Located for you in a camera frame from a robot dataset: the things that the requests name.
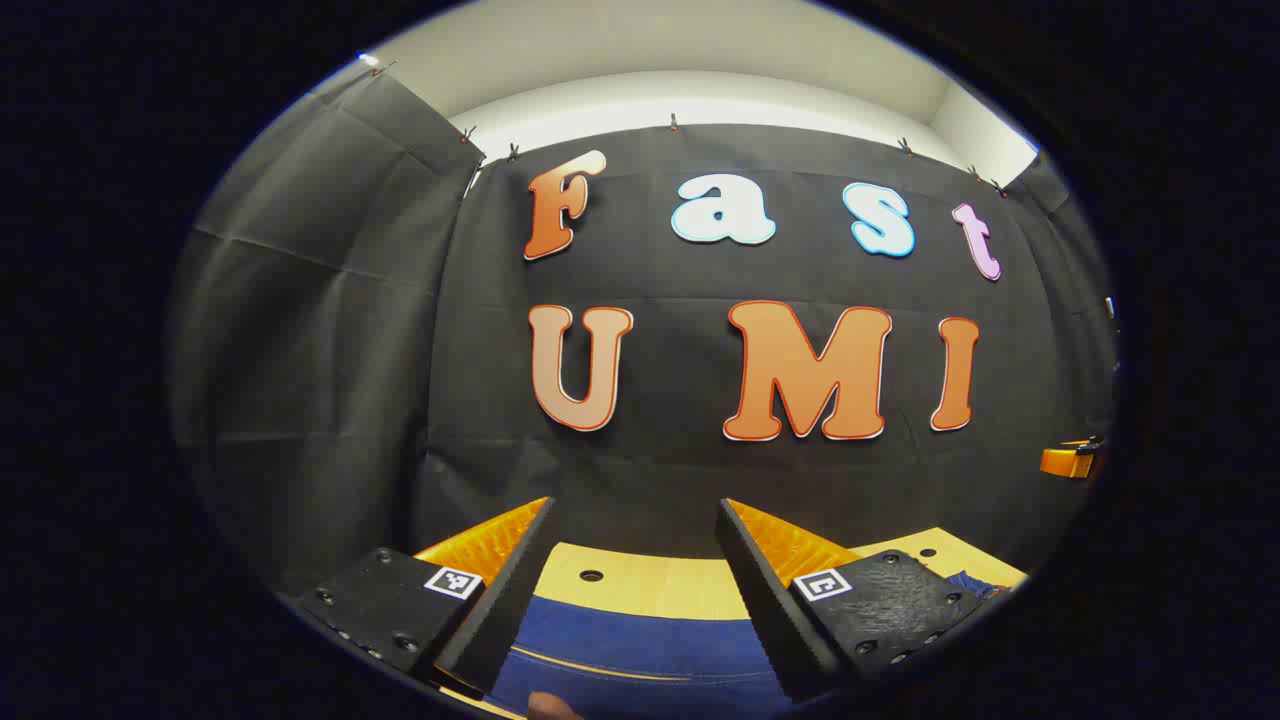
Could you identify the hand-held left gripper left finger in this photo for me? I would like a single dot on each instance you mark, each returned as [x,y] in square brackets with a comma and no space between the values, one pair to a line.
[505,610]

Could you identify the blue denim jeans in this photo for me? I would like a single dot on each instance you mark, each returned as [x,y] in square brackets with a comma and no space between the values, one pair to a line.
[640,645]

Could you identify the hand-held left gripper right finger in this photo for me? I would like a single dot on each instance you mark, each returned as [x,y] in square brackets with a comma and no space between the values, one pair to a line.
[770,610]

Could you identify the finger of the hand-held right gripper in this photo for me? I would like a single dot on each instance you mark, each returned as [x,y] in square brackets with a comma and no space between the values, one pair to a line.
[1062,462]

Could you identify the black backdrop cloth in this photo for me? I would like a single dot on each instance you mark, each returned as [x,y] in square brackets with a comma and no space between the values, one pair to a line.
[660,460]

